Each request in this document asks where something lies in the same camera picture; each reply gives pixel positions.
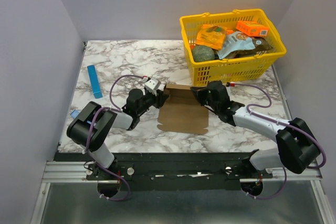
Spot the brown cardboard box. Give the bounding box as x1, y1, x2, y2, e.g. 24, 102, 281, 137
157, 83, 208, 135

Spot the small blue block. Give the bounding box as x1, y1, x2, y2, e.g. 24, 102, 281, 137
70, 110, 80, 119

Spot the long blue bar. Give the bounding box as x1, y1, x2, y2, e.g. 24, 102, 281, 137
87, 65, 102, 99

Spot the orange carton box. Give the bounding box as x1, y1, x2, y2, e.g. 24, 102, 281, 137
236, 20, 269, 37

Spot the green round melon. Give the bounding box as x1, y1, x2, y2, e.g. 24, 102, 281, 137
192, 45, 215, 62

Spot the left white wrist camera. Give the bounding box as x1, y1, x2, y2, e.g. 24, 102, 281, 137
144, 78, 161, 95

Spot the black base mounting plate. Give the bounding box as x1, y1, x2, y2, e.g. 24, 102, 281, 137
54, 152, 283, 195

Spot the aluminium frame rail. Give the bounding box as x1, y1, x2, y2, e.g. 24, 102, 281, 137
31, 159, 323, 224

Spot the yellow plastic basket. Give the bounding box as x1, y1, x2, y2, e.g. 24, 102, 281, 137
180, 8, 287, 87

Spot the light blue snack bag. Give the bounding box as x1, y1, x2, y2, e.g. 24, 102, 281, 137
217, 31, 256, 60

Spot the orange snack pouch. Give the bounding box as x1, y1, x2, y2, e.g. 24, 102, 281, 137
196, 24, 227, 50

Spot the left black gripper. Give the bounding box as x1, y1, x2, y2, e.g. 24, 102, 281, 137
136, 89, 169, 115

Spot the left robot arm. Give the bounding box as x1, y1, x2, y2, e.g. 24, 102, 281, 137
66, 89, 169, 179

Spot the dark brown snack bag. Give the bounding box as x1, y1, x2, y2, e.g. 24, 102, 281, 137
226, 37, 273, 59

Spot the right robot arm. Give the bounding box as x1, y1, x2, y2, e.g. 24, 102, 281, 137
191, 81, 327, 178

